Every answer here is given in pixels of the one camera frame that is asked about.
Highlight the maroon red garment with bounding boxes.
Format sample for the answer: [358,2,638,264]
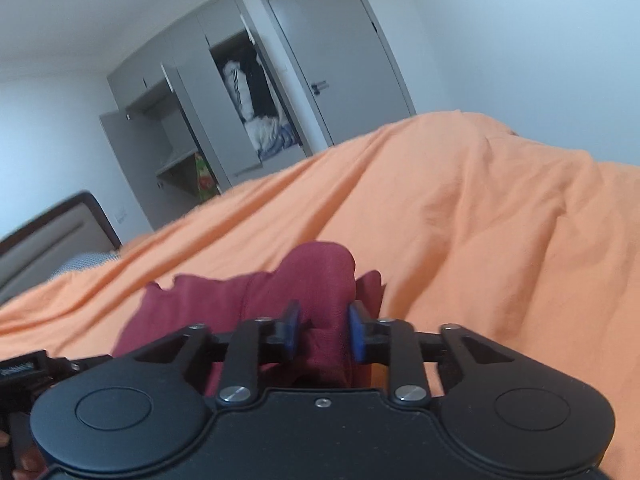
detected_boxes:
[112,242,384,388]

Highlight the hanging clothes in wardrobe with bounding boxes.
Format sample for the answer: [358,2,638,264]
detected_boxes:
[210,30,302,162]

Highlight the person's left hand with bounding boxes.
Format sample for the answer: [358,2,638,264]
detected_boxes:
[1,444,48,480]

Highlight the patterned grey pillow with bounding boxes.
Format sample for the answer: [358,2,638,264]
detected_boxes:
[52,252,119,276]

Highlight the orange bed cover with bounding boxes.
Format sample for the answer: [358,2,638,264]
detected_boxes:
[1,112,639,479]

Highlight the colourful bag in wardrobe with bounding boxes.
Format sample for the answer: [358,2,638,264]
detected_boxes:
[194,153,219,203]

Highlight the brown padded headboard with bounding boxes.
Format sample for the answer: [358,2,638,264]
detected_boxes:
[1,191,122,304]

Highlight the grey open wardrobe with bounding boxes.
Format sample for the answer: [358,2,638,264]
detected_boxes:
[100,0,311,230]

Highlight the grey room door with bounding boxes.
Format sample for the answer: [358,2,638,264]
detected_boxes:
[264,0,414,145]

